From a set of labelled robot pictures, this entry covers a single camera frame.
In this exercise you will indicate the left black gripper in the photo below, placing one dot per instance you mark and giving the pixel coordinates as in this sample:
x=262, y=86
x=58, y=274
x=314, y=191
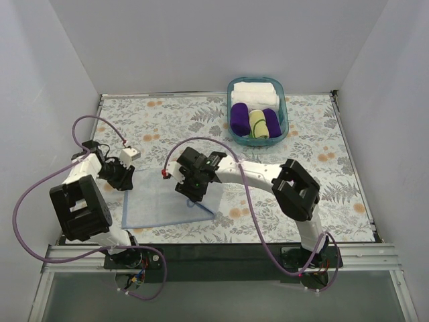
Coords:
x=121, y=178

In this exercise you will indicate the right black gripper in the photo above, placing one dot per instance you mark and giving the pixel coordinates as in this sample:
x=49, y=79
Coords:
x=191, y=189

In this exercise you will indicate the blue towel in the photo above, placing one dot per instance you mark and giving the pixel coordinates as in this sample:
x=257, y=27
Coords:
x=153, y=202

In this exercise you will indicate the green patterned towel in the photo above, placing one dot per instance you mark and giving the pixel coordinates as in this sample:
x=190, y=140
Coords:
x=257, y=124

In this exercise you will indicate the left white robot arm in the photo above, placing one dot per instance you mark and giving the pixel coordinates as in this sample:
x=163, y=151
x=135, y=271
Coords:
x=82, y=211

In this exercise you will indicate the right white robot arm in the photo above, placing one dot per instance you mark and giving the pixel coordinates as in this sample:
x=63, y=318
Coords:
x=296, y=192

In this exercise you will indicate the floral table mat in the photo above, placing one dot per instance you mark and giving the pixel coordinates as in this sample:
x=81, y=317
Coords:
x=162, y=126

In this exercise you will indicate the left purple rolled towel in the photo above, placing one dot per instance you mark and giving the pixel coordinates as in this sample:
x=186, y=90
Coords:
x=239, y=119

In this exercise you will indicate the purple rolled towel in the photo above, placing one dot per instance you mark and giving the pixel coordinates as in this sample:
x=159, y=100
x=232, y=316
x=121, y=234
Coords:
x=239, y=119
x=272, y=123

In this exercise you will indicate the right purple rolled towel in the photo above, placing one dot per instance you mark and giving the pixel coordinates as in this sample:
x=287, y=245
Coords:
x=272, y=123

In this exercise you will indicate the white rolled towel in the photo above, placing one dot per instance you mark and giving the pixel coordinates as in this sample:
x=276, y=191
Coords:
x=255, y=95

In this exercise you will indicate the teal plastic basket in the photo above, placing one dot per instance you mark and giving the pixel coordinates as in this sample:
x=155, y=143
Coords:
x=282, y=113

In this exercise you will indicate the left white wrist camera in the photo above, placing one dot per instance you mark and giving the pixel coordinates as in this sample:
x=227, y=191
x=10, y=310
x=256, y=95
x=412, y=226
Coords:
x=128, y=155

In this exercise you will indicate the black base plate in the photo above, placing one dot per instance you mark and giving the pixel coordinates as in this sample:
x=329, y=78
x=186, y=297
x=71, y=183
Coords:
x=234, y=272

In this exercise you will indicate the aluminium frame rail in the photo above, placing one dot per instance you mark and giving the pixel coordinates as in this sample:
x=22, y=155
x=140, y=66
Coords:
x=360, y=257

